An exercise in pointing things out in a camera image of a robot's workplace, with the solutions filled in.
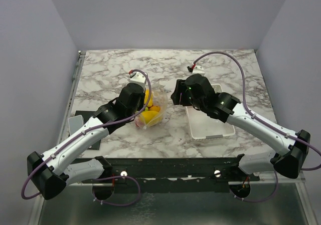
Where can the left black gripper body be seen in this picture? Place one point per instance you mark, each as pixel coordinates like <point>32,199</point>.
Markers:
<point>139,108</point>

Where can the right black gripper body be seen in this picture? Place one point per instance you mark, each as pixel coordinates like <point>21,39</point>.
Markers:
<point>189,100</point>

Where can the yellow toy lemon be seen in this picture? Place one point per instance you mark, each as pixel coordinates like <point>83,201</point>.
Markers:
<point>148,99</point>

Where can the yellow toy banana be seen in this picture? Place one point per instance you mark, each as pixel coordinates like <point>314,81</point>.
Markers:
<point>146,116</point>

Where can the clear dotted zip bag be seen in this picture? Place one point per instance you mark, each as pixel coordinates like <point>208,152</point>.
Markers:
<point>160,99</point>

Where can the white perforated basket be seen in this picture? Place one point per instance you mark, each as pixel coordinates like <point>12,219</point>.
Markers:
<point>203,127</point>

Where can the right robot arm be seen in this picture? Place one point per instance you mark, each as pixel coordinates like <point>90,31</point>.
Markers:
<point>288,148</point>

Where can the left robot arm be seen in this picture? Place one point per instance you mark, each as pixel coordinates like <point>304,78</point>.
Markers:
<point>54,169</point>

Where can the grey rectangular box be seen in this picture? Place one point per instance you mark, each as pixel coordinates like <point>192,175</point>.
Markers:
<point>75,123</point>

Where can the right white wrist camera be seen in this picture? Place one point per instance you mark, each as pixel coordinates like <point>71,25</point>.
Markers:
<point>195,69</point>

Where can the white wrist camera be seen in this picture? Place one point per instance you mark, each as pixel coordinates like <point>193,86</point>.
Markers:
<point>138,78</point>
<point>195,69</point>

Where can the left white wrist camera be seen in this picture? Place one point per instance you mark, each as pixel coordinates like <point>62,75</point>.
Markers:
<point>138,78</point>

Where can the black metal base rail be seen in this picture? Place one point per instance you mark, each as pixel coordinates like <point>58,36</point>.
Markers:
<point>174,175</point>

